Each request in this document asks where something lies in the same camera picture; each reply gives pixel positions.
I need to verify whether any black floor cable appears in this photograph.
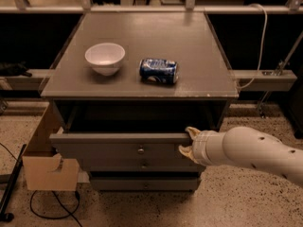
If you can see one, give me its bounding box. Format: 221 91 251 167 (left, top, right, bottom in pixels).
29 189 83 227

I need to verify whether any cardboard box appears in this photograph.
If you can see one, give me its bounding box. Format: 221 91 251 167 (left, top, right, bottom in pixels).
22 104 80 191

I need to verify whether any grey drawer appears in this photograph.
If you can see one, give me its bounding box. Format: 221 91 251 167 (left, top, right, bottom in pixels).
50 133 190 163
80 158 205 172
90 178 201 191

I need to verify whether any grey drawer cabinet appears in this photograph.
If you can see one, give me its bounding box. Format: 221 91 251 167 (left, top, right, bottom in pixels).
42 12 239 180

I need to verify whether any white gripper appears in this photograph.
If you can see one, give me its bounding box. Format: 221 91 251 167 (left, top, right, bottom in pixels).
178 127 227 166

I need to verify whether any metal diagonal strut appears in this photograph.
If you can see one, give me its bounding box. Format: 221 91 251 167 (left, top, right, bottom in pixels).
257 30 303 118

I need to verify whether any white hanging cable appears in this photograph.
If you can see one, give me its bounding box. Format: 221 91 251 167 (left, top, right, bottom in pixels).
236 2 269 91

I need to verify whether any grey bottom drawer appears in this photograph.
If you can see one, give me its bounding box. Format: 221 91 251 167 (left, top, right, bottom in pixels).
90 178 201 191

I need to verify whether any grey top drawer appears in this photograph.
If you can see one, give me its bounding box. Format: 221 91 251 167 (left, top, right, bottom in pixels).
50 133 190 163

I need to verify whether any white bowl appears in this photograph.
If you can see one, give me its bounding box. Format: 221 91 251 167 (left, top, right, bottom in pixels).
84 43 126 77

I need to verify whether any grey middle drawer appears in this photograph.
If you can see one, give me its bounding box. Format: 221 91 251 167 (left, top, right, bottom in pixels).
80 158 205 172

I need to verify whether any black object on rail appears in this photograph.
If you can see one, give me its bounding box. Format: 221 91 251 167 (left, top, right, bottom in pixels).
0 61 32 77

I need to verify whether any black floor bar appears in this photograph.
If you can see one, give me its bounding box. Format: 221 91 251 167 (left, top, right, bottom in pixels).
0 144 27 222

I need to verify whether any blue crushed soda can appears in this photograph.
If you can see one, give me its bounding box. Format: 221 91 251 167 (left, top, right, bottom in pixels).
139 58 179 84

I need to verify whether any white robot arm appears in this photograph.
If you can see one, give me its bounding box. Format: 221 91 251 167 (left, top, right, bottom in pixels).
179 127 303 186

